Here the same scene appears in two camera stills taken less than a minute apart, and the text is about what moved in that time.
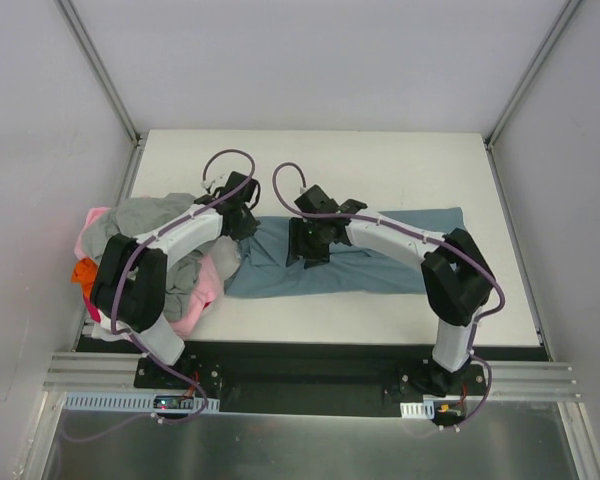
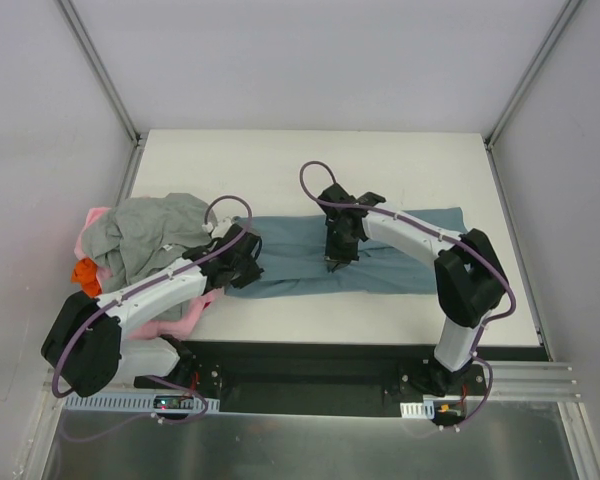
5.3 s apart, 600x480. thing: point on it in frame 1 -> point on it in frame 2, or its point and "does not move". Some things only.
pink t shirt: [212, 285] does not move
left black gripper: [245, 226] -> [247, 257]
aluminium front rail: [508, 379] does not move
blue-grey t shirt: [347, 270] does not move
